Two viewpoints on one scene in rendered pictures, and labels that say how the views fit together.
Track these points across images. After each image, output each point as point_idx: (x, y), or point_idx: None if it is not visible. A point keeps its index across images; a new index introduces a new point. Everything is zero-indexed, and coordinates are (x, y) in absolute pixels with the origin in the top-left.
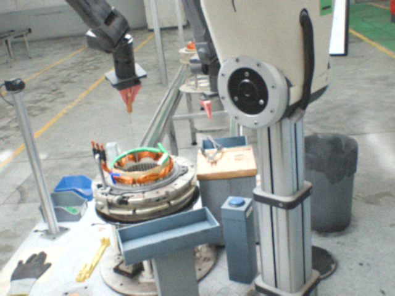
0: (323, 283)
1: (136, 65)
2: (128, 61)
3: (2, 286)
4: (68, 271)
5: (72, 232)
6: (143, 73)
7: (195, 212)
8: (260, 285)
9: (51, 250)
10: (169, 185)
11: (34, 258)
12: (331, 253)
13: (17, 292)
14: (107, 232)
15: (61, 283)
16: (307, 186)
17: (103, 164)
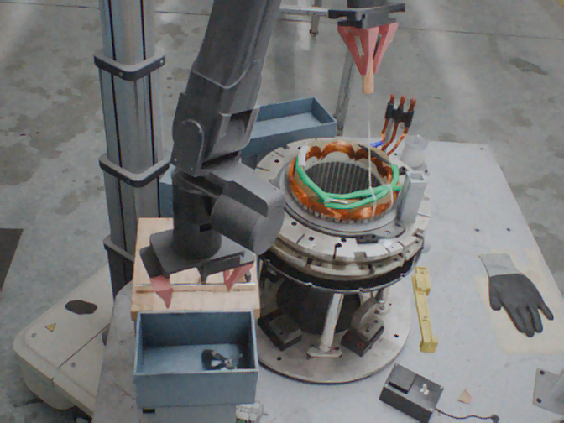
0: None
1: (355, 10)
2: None
3: (531, 274)
4: (453, 295)
5: (522, 395)
6: (333, 8)
7: None
8: (168, 150)
9: (521, 344)
10: (285, 159)
11: (528, 313)
12: None
13: (495, 256)
14: (446, 388)
15: (446, 272)
16: (101, 49)
17: (398, 140)
